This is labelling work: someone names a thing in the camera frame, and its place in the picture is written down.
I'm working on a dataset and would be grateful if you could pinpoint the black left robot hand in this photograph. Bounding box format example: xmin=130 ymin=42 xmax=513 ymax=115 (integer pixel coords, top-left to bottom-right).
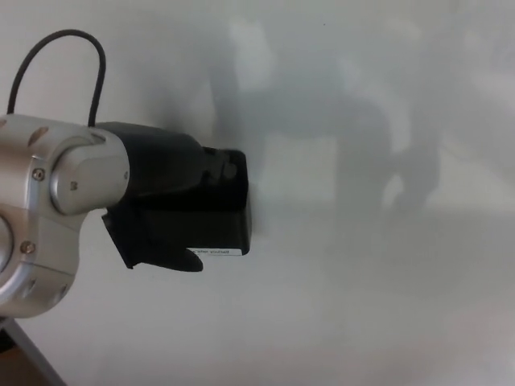
xmin=98 ymin=121 xmax=240 ymax=274

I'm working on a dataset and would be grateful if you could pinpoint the white whiteboard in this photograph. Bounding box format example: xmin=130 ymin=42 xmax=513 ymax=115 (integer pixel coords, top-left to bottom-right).
xmin=0 ymin=0 xmax=515 ymax=386

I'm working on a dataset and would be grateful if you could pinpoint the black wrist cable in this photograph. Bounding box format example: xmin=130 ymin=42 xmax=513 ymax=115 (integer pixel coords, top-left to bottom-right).
xmin=6 ymin=28 xmax=107 ymax=128

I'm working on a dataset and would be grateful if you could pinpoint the grey whiteboard frame edge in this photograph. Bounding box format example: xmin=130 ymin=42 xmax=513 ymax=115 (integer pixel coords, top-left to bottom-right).
xmin=2 ymin=316 xmax=68 ymax=386

